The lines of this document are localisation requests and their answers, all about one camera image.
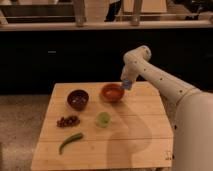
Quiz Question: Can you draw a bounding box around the blue sponge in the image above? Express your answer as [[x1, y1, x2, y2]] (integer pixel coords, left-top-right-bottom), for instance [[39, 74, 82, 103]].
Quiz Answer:
[[122, 80, 132, 90]]

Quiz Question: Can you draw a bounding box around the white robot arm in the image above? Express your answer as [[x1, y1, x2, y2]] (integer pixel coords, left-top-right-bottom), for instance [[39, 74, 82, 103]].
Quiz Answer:
[[121, 45, 213, 171]]

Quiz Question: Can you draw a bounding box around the red bowl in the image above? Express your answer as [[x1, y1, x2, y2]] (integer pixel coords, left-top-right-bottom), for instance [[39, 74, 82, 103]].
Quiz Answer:
[[100, 83, 125, 102]]

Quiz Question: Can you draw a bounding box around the dark brown bowl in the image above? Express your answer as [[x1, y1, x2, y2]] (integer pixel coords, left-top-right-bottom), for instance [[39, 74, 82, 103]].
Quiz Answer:
[[67, 89, 89, 111]]

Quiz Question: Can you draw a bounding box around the green cup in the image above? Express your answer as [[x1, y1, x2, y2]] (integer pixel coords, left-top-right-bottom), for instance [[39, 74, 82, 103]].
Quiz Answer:
[[96, 112, 111, 128]]

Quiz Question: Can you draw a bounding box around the dark grape bunch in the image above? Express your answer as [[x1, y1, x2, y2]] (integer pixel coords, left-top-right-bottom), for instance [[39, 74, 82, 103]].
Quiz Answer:
[[57, 115, 80, 128]]

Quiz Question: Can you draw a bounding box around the green chili pepper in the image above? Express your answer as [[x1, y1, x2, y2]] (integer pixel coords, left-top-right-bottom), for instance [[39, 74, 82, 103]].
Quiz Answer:
[[58, 133, 84, 155]]

